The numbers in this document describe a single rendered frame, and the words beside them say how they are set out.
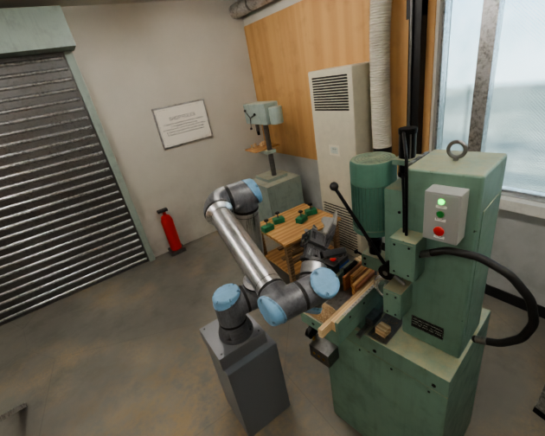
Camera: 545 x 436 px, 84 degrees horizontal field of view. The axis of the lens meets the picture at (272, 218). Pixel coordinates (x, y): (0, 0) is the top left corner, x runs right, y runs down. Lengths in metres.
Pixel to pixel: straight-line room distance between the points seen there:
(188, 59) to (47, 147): 1.74
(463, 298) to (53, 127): 3.55
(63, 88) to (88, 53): 0.43
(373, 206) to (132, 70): 3.13
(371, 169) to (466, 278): 0.47
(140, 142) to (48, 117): 0.85
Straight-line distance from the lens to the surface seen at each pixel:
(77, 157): 3.75
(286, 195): 3.62
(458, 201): 0.98
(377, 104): 2.69
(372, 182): 1.19
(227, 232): 1.08
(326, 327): 1.29
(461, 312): 1.26
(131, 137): 3.81
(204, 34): 4.15
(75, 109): 3.71
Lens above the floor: 1.87
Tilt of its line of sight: 25 degrees down
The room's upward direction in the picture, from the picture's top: 11 degrees counter-clockwise
